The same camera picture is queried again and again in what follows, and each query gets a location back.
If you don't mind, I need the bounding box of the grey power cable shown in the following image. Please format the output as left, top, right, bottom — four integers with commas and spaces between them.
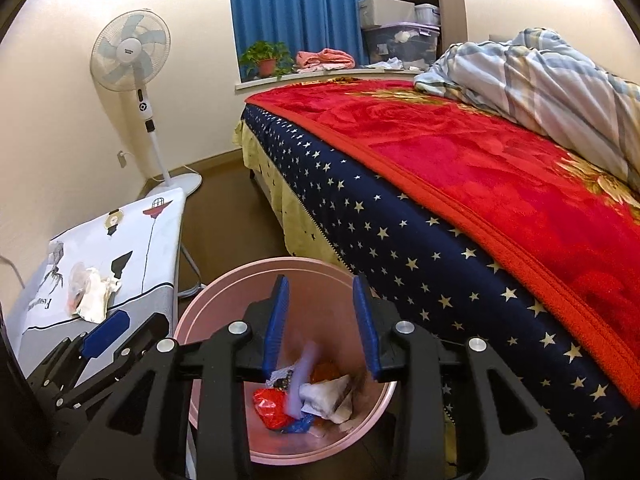
0, 255, 25, 288

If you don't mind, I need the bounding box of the purple foam wrap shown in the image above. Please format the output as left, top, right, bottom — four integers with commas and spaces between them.
285, 340, 321, 418

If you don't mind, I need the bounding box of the striped blue white quilt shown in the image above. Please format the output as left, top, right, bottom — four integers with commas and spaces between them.
414, 27, 640, 193

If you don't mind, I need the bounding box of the orange plastic bag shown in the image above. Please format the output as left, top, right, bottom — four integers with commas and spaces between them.
310, 360, 341, 383

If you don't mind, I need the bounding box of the red plastic bag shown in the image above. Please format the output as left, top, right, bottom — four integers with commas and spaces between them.
251, 387, 293, 431

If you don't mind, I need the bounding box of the clear storage box purple lid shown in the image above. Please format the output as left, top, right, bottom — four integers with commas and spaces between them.
361, 22, 441, 66

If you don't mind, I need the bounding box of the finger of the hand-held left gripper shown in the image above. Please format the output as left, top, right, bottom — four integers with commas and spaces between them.
30, 308, 132, 386
52, 312, 171, 408

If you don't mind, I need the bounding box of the potted green plant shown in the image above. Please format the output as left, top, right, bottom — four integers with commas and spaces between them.
239, 41, 296, 81

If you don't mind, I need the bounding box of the blue curtain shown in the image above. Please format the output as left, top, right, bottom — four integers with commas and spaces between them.
227, 0, 401, 81

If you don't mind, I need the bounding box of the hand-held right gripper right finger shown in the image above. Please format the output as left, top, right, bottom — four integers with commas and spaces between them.
351, 275, 586, 480

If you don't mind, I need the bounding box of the pink folded towel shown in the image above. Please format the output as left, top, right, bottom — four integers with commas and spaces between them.
295, 48, 356, 73

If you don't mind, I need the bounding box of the pink plastic bucket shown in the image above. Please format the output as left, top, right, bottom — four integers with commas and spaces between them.
172, 257, 401, 466

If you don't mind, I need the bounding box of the white standing fan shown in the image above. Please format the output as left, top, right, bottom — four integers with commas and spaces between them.
90, 9, 203, 198

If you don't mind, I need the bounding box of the bed with red blanket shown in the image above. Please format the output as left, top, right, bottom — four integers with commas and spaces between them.
240, 105, 636, 461

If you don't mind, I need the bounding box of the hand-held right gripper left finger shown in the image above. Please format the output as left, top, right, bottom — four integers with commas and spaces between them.
57, 274, 291, 480

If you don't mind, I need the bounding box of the grey cardboard box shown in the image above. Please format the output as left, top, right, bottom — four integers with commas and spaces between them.
357, 0, 416, 30

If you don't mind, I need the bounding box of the white paper sheet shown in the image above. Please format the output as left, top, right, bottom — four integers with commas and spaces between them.
75, 267, 123, 323

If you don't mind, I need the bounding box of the white plastic container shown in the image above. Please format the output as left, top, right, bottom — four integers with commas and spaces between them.
414, 3, 441, 27

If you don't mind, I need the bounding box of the red floral blanket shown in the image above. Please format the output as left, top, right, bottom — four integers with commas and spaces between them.
245, 77, 640, 413

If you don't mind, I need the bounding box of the blue plastic bag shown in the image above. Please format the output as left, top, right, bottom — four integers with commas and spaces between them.
280, 415, 316, 435

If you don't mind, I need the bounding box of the white printed tablecloth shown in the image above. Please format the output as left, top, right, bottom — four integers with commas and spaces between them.
10, 187, 186, 356

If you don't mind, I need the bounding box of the yellow bed skirt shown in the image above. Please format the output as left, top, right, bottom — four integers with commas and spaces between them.
232, 122, 461, 480

